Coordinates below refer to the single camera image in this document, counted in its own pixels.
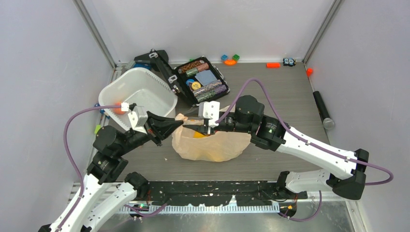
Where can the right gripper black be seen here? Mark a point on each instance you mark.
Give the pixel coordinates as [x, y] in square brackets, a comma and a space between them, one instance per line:
[203, 129]

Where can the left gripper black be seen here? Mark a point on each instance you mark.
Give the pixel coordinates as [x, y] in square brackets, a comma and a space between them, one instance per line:
[158, 127]

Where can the yellow fake lemon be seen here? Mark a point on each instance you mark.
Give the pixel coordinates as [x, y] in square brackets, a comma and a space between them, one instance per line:
[199, 135]

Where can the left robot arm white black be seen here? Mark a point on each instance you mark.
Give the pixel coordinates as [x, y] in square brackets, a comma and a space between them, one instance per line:
[83, 214]

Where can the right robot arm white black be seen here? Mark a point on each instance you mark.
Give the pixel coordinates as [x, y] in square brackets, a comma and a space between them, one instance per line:
[341, 171]

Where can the orange fake peach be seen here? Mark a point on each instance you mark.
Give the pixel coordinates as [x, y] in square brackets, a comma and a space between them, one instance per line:
[118, 111]

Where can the black poker chip case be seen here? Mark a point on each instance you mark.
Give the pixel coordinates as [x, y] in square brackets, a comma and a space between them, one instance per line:
[193, 82]

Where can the white plastic basin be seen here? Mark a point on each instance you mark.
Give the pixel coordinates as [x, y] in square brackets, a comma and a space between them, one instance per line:
[142, 87]

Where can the green clip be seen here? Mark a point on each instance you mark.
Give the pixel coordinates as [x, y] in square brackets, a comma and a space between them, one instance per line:
[97, 128]

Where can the blue toy cube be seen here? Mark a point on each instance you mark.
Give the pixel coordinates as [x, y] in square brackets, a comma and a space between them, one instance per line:
[224, 57]

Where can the green toy cube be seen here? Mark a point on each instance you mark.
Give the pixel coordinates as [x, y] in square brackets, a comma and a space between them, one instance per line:
[236, 57]

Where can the orange block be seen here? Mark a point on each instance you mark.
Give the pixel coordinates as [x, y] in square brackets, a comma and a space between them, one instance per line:
[273, 65]

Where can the small toy car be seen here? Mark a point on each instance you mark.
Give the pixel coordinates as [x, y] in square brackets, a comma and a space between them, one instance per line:
[290, 62]

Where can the orange corner piece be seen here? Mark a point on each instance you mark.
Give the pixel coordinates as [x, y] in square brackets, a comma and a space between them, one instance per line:
[309, 72]

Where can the black microphone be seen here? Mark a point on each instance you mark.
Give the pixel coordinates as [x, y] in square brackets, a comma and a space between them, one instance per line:
[327, 122]

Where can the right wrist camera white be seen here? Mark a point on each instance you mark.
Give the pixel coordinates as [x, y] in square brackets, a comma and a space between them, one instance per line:
[210, 112]

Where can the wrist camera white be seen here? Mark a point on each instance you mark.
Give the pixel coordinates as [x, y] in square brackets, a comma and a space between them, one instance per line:
[210, 112]
[138, 117]

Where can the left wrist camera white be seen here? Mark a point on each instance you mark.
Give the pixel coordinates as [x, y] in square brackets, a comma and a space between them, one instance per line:
[138, 117]

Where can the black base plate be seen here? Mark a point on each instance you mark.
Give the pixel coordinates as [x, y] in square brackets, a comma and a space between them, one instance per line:
[215, 193]

